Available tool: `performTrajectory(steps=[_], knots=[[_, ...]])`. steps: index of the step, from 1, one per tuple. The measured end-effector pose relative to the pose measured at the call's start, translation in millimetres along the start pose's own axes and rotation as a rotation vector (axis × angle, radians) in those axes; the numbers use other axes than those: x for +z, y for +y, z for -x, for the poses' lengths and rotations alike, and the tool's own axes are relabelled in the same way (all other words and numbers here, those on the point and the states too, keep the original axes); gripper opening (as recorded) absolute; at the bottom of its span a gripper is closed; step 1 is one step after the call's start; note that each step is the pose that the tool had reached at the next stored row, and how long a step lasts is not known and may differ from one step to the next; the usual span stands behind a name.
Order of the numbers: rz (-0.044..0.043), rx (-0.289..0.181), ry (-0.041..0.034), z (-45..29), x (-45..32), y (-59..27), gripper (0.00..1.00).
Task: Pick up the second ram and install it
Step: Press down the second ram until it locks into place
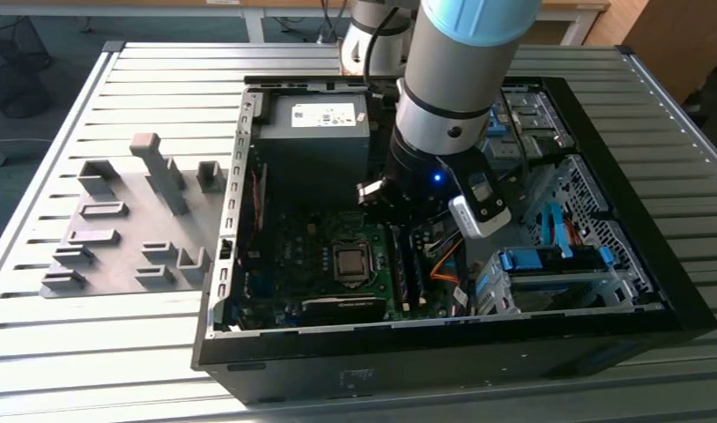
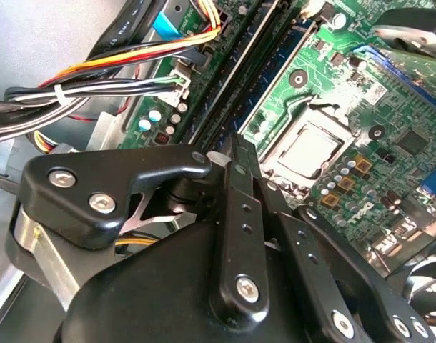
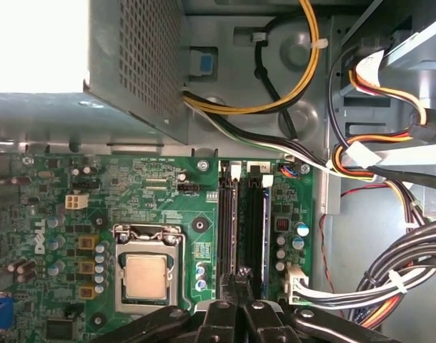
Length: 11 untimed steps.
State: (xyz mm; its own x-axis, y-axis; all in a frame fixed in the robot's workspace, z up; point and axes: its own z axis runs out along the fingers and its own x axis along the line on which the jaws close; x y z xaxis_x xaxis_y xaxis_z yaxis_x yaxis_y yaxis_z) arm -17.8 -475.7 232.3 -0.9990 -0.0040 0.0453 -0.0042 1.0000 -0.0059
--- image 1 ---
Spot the grey metal disk bay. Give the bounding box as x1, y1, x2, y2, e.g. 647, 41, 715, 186
473, 246, 637, 316

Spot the green motherboard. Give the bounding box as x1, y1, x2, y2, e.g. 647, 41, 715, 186
240, 206, 472, 330

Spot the black camera cable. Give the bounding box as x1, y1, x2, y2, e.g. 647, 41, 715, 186
362, 4, 402, 105

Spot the brown wooden cabinet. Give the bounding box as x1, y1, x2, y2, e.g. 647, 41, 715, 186
621, 0, 717, 105

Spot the orange wire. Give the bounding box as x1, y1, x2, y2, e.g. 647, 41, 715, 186
429, 240, 469, 283

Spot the hard disk in blue carrier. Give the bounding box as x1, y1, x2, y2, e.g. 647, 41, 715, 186
498, 246, 617, 271

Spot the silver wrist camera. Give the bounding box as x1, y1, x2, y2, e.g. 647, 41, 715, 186
448, 173, 513, 240

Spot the grey power supply unit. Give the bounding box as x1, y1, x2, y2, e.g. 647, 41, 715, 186
254, 94, 372, 208

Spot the grey parts rack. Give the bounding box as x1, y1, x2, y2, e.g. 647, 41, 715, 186
37, 133, 228, 301

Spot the blue flat wire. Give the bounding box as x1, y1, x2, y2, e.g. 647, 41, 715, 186
540, 201, 574, 259

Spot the red twisted wire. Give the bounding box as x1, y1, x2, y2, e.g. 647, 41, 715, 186
250, 169, 264, 230

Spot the black mesh wastebasket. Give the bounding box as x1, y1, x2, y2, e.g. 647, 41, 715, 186
0, 15, 53, 119

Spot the black graphics card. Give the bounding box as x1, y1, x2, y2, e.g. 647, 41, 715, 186
301, 296, 388, 326

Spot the white desk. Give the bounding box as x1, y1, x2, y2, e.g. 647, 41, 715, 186
240, 2, 608, 48

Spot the grey metal drive cage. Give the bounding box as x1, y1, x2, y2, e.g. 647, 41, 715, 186
481, 87, 574, 175

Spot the CPU socket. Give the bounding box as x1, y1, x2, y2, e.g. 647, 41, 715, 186
332, 239, 374, 287

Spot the RAM stick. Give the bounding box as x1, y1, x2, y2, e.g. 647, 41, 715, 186
392, 222, 412, 309

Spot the black PC case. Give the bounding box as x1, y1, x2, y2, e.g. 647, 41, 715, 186
190, 74, 717, 404

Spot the blue drive bay bracket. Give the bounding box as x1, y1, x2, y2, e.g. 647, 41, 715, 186
488, 105, 512, 137

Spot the silver CPU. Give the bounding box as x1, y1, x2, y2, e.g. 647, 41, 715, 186
336, 249, 366, 275

